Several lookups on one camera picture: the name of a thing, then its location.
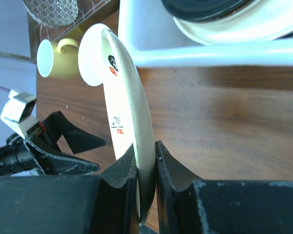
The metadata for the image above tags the cream plate with black patch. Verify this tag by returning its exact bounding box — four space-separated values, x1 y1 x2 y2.
173 0 293 45

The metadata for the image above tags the steel dish rack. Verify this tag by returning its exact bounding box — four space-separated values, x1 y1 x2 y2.
26 0 120 44

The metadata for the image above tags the white bowl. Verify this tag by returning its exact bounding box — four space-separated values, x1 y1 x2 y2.
77 23 131 88

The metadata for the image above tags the black glossy plate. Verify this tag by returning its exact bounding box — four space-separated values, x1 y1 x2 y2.
162 0 252 22

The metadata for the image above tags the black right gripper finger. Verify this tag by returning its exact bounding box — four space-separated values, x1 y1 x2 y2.
155 141 293 234

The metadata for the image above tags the white plastic bin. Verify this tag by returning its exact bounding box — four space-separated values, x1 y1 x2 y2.
118 0 293 67

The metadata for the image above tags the cream plate with calligraphy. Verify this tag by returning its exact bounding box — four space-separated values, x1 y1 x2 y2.
101 28 157 226

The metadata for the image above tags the yellow mug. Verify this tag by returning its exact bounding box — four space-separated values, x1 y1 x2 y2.
37 38 80 78

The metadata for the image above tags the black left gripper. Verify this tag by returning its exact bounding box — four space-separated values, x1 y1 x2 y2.
0 111 138 234

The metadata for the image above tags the patterned ceramic bowl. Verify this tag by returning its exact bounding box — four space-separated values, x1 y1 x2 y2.
23 0 79 28

